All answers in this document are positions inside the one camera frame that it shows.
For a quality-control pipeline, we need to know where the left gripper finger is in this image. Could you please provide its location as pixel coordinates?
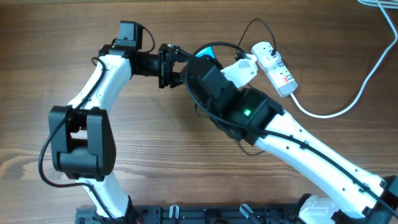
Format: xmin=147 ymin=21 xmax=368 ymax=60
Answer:
xmin=169 ymin=72 xmax=183 ymax=88
xmin=174 ymin=46 xmax=195 ymax=60

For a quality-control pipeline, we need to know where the Galaxy smartphone teal screen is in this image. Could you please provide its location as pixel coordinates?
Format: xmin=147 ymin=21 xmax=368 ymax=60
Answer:
xmin=195 ymin=46 xmax=216 ymax=58

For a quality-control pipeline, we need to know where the black USB charging cable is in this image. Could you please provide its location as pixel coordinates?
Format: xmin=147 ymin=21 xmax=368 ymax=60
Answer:
xmin=233 ymin=18 xmax=277 ymax=156

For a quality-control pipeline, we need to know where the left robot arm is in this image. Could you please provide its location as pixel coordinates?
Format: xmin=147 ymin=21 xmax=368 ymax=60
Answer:
xmin=39 ymin=21 xmax=191 ymax=223

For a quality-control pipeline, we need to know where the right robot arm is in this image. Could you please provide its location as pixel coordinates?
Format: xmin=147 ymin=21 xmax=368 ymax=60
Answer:
xmin=181 ymin=56 xmax=397 ymax=223

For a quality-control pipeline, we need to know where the white charger adapter plug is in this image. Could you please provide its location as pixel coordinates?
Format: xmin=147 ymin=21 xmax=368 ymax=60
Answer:
xmin=257 ymin=52 xmax=280 ymax=71

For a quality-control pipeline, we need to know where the white power strip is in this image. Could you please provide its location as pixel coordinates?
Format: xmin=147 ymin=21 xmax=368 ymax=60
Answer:
xmin=251 ymin=42 xmax=298 ymax=97

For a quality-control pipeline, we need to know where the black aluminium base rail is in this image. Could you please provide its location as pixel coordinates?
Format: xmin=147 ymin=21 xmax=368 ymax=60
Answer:
xmin=75 ymin=203 xmax=303 ymax=224

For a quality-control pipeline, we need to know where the white power strip cord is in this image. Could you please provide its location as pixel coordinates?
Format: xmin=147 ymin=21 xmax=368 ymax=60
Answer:
xmin=290 ymin=0 xmax=398 ymax=119

